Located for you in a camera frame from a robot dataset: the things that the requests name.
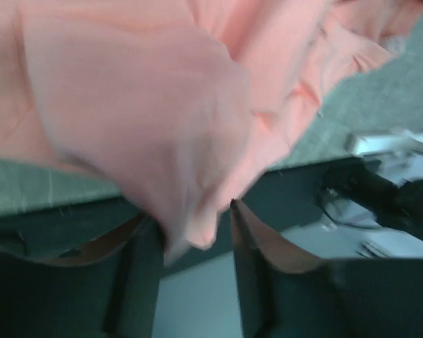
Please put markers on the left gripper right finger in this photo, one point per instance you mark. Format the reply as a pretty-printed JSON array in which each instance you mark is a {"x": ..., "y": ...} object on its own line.
[{"x": 285, "y": 291}]

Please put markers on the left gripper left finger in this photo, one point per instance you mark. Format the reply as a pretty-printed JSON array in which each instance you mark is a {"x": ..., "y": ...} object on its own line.
[{"x": 108, "y": 288}]

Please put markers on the salmon orange t shirt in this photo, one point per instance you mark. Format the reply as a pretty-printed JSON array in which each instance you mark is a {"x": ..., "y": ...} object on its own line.
[{"x": 200, "y": 97}]

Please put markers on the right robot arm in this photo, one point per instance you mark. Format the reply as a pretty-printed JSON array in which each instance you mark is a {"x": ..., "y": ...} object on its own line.
[{"x": 398, "y": 209}]

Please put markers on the metal clothes rack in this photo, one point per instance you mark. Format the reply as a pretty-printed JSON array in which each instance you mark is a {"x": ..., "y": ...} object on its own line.
[{"x": 387, "y": 142}]

